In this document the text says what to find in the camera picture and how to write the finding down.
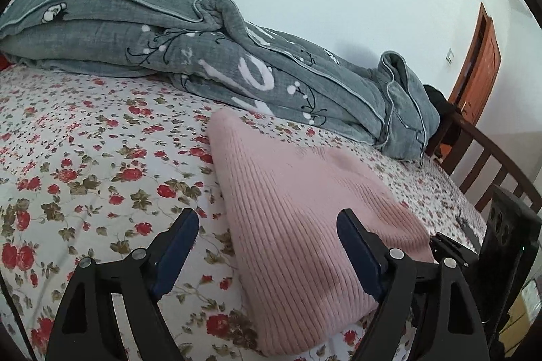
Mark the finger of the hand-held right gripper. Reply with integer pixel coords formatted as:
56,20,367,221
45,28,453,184
429,233,480,273

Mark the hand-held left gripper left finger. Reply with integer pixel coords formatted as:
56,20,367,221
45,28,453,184
44,208,200,361

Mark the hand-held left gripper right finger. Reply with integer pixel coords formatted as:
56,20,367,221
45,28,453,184
336,208,493,361

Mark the pink knitted sweater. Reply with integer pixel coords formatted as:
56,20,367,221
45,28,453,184
207,109,437,360

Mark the black cloth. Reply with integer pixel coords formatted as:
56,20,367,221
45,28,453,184
423,85,457,145

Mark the floral bed sheet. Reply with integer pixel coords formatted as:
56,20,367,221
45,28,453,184
0,62,488,361

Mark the orange wooden door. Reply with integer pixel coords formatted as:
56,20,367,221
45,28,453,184
446,3,502,125

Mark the grey printed quilt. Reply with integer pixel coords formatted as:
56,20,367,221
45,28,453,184
0,0,441,163

